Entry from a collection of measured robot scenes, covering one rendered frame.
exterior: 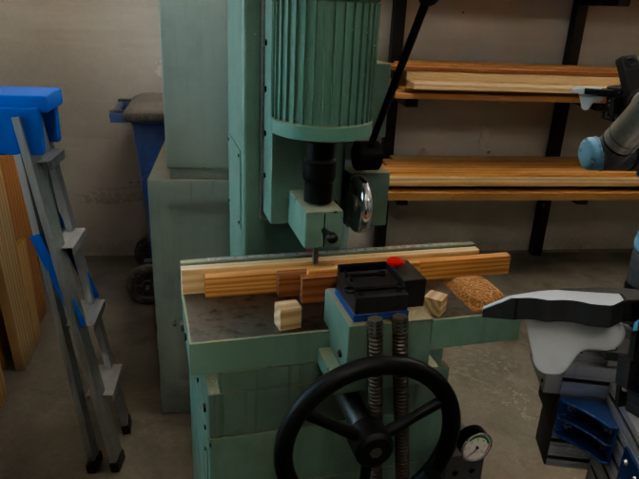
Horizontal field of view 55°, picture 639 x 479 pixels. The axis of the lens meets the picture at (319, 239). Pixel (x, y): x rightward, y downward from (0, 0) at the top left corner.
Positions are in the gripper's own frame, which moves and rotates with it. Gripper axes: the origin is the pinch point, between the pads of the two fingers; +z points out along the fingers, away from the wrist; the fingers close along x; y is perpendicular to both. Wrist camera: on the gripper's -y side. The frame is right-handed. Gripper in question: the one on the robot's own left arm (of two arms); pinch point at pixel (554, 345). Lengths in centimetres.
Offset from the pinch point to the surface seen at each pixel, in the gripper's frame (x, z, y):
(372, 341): 52, -12, 23
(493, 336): 62, -41, 30
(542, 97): 226, -177, -9
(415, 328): 53, -20, 22
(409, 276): 58, -21, 15
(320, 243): 74, -11, 13
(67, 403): 196, 45, 98
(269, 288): 79, -3, 22
